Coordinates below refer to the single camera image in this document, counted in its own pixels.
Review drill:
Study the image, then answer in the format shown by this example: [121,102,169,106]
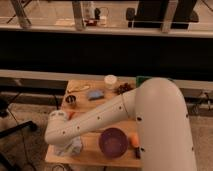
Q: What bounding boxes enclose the green plastic tray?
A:
[136,76,151,87]

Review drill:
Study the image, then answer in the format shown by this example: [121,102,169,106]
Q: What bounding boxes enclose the bunch of dark grapes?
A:
[115,83,133,95]

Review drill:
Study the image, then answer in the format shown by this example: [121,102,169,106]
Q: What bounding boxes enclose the light blue towel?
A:
[54,137,83,156]

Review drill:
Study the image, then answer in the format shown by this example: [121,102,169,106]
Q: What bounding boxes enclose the white round container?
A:
[104,75,117,90]

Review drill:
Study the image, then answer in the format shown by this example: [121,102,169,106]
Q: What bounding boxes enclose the blue sponge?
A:
[87,90,104,101]

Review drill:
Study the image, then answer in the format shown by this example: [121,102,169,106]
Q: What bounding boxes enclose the purple bowl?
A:
[99,128,128,158]

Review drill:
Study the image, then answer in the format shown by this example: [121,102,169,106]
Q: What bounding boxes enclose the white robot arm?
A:
[45,78,197,171]

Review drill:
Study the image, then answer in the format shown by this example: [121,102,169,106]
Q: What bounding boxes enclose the small metal cup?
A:
[65,95,76,108]

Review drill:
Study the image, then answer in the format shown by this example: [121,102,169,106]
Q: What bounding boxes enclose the black rectangular remote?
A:
[135,148,141,159]

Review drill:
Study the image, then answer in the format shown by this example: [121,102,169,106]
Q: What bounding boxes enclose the orange ball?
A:
[130,134,139,148]

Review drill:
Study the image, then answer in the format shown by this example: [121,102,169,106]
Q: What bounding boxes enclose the banana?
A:
[67,85,90,93]

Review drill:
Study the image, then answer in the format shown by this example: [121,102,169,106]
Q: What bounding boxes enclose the orange carrot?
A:
[68,112,75,120]

